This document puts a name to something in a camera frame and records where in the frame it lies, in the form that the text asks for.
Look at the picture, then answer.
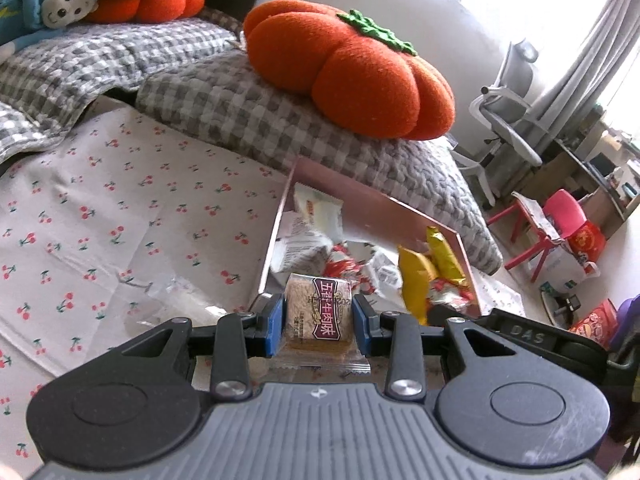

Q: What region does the yellow snack packet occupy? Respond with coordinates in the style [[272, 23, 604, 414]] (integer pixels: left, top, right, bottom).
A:
[[397, 246, 441, 326], [425, 226, 468, 286]]

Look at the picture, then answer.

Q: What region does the pink cardboard box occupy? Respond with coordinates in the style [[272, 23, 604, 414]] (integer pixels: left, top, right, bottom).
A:
[[247, 156, 483, 318]]

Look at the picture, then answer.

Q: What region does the brown snack packet purple label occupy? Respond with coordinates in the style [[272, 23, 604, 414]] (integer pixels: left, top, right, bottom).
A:
[[271, 272, 371, 375]]

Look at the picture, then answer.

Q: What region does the cherry print sheet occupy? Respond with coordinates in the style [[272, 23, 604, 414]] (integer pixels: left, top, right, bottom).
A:
[[0, 97, 526, 461]]

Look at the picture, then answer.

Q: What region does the pink plastic chair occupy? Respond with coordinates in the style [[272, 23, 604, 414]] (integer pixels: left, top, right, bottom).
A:
[[542, 189, 588, 241]]

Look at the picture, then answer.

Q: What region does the red bag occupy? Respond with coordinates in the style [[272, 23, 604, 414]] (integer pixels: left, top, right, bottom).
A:
[[567, 220, 607, 263]]

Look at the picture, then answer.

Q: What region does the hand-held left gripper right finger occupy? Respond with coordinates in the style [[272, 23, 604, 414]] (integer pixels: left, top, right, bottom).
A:
[[351, 294, 517, 403]]

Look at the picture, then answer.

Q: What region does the purple container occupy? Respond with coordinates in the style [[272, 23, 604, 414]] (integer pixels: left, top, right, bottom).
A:
[[617, 297, 640, 341]]

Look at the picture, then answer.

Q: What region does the large orange pumpkin cushion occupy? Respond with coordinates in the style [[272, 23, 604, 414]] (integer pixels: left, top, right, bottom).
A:
[[243, 0, 456, 141]]

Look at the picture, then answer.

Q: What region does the grey curtain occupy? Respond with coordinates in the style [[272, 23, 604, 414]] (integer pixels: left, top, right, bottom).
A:
[[530, 0, 640, 146]]

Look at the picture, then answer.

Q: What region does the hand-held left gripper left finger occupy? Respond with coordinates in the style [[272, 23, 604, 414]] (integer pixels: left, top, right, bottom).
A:
[[122, 292, 287, 403]]

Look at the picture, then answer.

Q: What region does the white plastic bag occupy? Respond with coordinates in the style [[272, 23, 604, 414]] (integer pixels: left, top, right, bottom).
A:
[[540, 240, 601, 293]]

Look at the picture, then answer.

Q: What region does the red printed box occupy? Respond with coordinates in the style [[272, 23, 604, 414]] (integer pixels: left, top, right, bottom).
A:
[[567, 297, 621, 346]]

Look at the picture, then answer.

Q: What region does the white snack packet red label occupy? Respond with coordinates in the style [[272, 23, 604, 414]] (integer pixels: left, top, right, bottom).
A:
[[292, 182, 345, 241]]

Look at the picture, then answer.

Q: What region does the white printed snack packet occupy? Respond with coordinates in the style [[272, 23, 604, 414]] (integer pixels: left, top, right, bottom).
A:
[[272, 212, 333, 273], [362, 252, 403, 296]]

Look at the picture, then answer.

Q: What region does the red stool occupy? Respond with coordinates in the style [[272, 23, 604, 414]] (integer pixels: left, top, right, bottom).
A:
[[487, 192, 566, 281]]

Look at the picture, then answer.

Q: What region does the blue monkey plush toy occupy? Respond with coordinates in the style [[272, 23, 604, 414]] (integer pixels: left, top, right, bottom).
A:
[[0, 0, 101, 46]]

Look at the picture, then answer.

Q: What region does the small orange pumpkin cushion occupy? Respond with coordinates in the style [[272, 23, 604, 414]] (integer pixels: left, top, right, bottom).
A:
[[82, 0, 207, 24]]

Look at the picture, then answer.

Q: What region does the white office chair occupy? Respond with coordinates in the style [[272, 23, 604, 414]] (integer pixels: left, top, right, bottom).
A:
[[450, 37, 546, 208]]

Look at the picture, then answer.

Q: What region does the grey checked blanket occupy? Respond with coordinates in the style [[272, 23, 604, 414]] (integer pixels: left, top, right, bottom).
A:
[[0, 7, 503, 276]]

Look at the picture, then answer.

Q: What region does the wooden desk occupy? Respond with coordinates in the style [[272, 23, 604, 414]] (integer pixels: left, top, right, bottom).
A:
[[540, 105, 640, 226]]

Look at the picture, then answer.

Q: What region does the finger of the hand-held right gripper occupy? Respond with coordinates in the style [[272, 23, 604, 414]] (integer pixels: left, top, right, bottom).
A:
[[429, 305, 496, 329]]

